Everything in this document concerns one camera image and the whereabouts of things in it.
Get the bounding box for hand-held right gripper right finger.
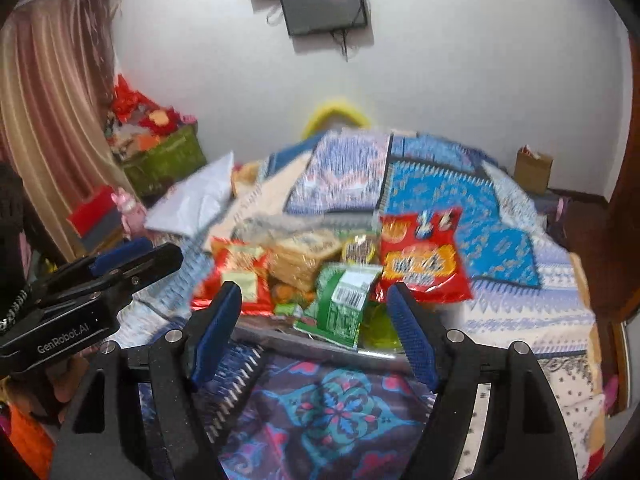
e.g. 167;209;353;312
385;282;581;480

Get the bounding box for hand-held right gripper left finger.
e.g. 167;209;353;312
50;280;243;480

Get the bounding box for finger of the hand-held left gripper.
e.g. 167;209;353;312
47;237;153;283
92;244;185;297

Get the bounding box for clear plastic container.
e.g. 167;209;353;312
200;212;476;368

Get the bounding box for clear rice cracker packet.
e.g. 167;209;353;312
270;230;343;291

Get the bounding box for person's left hand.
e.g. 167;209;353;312
47;355;90;401

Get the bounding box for dark grey box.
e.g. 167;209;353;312
80;215;126;253

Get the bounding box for yellow green wrapper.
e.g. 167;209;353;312
360;305;402;352

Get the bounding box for pink plush toy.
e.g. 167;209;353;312
112;189;146;236

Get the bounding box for red box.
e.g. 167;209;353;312
67;185;121;236

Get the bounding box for red gold snack packet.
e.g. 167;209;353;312
192;237;273;316

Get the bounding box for red cartoon snack packet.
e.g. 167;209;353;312
375;207;476;306

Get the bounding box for green snack packet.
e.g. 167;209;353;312
295;262;383;351

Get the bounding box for orange snack packet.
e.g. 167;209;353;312
272;282;318;307

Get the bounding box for white pillow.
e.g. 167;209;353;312
145;151;236;236

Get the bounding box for yellow round snack packet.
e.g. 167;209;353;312
342;235;379;267

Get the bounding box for green plastic crate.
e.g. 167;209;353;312
122;125;208;196

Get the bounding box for beige striped cloth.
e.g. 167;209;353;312
232;152;313;233

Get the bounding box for pile of red gift items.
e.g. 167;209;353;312
105;74;198;153

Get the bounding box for pink striped curtain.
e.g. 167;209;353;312
0;0;126;266

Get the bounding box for dark clothes pile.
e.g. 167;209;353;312
542;192;576;241

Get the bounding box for brown cardboard box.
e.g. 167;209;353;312
515;146;555;195

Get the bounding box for pink cloth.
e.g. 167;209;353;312
602;375;621;413

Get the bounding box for brown wooden door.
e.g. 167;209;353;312
595;25;640;341

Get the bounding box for yellow ring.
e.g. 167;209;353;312
301;100;373;138

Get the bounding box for black monitor cables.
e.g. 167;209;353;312
330;27;352;62

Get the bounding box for small black wall monitor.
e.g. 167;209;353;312
279;0;370;37

